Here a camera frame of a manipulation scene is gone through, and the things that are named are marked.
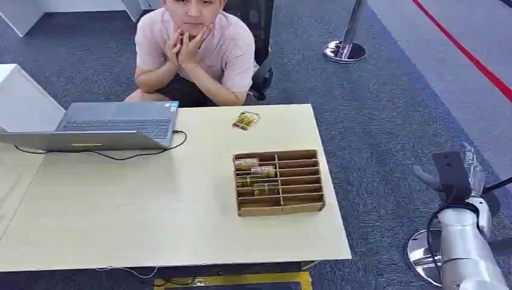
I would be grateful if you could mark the person's hand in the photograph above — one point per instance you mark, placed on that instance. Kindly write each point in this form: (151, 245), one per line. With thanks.
(173, 47)
(192, 49)

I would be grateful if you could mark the person's right hand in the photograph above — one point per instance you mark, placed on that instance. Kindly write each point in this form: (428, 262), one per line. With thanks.
(173, 47)

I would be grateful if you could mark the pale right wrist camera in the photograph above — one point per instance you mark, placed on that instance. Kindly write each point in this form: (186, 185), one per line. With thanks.
(485, 218)

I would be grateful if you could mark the grey open laptop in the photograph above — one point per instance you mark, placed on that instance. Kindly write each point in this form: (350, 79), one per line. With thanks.
(120, 124)

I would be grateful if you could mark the white furniture panel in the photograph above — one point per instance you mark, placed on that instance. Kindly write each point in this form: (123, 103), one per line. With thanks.
(20, 14)

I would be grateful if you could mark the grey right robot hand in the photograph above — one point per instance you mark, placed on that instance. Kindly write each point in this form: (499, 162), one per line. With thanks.
(452, 176)

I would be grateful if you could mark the person's left hand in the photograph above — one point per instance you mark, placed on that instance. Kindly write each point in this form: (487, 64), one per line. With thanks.
(192, 49)

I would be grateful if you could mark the chrome stanchion with round base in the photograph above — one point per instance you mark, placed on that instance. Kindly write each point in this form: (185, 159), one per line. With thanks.
(344, 50)

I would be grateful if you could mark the person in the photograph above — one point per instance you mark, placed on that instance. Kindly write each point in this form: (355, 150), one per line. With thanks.
(224, 52)

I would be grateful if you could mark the wooden slotted card box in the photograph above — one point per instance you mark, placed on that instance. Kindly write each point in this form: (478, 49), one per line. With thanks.
(280, 192)

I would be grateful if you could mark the black office chair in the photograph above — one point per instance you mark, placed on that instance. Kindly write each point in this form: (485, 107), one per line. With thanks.
(260, 36)

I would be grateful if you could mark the yellow black floor frame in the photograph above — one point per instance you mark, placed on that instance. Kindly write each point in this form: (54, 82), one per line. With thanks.
(240, 280)

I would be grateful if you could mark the red floor tape line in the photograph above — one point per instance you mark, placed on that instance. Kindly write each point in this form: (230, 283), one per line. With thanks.
(468, 54)

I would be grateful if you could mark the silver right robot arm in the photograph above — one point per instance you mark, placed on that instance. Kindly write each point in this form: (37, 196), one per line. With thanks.
(468, 256)

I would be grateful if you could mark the black stanchion belt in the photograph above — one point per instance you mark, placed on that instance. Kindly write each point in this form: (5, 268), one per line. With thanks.
(498, 185)

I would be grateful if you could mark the white cabinet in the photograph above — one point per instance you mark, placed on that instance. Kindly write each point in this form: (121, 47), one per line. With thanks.
(24, 102)

